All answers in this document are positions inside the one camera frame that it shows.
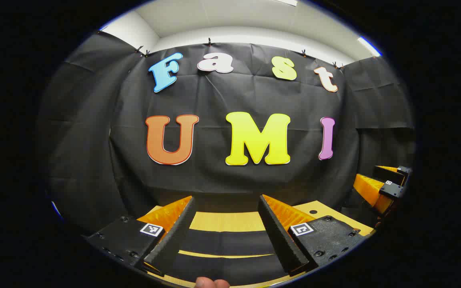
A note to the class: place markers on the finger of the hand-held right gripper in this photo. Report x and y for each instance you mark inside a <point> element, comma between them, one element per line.
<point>390,172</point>
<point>368,188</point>

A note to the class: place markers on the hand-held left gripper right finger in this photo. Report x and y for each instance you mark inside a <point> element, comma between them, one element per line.
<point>280,240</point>

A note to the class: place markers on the black backdrop cloth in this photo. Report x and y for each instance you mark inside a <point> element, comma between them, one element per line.
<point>214,180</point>

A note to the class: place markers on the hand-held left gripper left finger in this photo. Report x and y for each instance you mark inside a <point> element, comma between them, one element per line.
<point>174,240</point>

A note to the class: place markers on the dark grey jeans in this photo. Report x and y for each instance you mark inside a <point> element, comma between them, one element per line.
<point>226,242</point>

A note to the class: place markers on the white ceiling light panel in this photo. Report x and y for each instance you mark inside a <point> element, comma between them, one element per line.
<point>286,2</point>

